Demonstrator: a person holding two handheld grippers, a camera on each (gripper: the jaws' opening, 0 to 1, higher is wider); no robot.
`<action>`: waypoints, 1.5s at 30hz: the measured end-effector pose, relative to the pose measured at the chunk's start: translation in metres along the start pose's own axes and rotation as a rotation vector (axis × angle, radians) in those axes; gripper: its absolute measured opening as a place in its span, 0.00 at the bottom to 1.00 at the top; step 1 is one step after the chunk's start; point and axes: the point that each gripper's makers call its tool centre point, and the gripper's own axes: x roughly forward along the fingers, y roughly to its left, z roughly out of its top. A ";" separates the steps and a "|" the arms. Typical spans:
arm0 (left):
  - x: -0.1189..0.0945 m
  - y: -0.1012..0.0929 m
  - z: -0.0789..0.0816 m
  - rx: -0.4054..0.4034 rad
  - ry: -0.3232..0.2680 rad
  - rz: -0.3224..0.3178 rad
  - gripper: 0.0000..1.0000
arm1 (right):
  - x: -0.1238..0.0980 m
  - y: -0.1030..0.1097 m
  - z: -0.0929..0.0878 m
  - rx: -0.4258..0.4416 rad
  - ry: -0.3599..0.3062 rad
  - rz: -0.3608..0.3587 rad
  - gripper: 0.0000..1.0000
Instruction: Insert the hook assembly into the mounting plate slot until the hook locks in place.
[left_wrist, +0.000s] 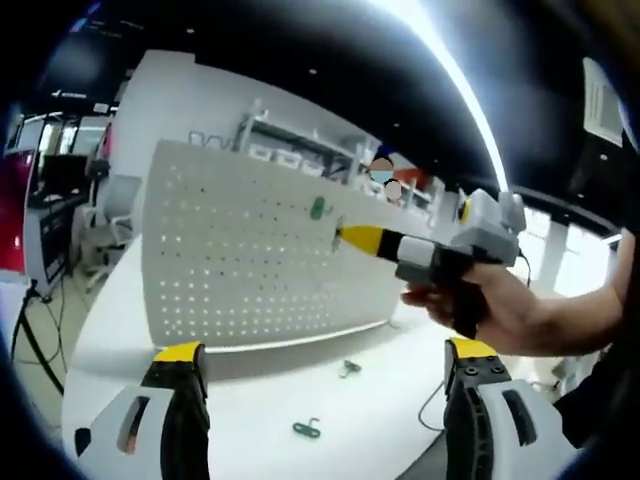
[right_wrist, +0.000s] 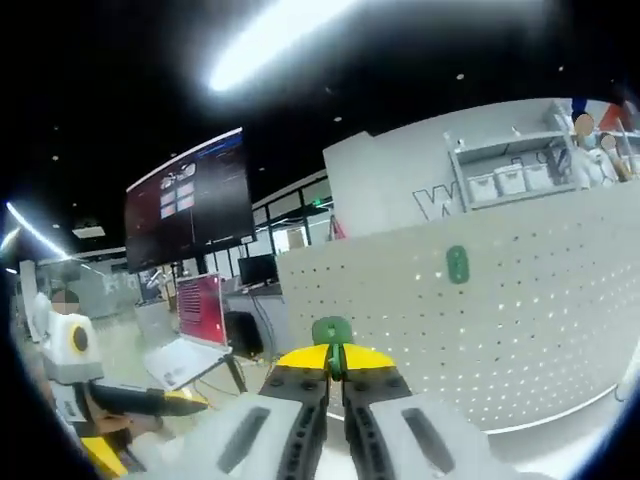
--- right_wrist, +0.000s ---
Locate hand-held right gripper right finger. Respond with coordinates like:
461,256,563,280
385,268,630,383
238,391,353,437
339,343,496,480

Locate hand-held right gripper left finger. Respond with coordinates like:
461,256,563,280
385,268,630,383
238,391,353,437
159,344,331,480

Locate green hook assembly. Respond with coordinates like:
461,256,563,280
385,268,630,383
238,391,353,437
310,315,354,385
445,244,472,286

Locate white perforated mounting plate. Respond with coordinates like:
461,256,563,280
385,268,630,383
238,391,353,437
275,198,640,435

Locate person's left hand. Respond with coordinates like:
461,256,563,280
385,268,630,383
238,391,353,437
96,409,167,445

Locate black laptop stand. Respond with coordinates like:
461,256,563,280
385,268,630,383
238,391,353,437
223,353,250,395

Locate laptop with red screen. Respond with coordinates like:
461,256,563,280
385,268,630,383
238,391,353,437
143,271,235,393

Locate ceiling light strip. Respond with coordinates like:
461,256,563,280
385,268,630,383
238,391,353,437
3,201,72,262
206,0,364,95

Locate black desktop monitor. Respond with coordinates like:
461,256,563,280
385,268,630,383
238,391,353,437
236,253,280,288

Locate white storage bin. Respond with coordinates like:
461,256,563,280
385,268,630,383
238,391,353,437
521,163,555,192
466,174,500,204
493,166,527,197

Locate white shelf rack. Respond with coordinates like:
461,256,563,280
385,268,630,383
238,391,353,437
443,98,640,212

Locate large wall screen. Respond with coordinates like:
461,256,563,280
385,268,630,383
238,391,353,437
124,126,257,275

